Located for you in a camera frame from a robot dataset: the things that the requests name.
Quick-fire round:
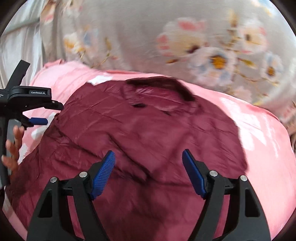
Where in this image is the grey floral bedsheet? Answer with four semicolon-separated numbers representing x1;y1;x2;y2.
38;0;296;127

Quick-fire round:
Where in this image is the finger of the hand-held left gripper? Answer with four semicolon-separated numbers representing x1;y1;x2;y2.
22;115;49;128
23;100;64;114

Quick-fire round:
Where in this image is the person's left hand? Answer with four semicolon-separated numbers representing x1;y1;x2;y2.
1;126;26;183

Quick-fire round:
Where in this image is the pink butterfly print blanket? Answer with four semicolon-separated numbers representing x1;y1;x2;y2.
2;59;295;241

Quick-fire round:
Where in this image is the maroon quilted jacket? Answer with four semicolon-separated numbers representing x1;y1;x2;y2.
5;76;248;241

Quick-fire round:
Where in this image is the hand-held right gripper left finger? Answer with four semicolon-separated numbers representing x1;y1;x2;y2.
26;151;116;241

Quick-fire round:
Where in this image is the pale grey cloth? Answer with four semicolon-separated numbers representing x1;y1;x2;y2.
0;6;59;93

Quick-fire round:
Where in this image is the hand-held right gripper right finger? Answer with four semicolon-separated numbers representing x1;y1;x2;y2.
182;149;271;241

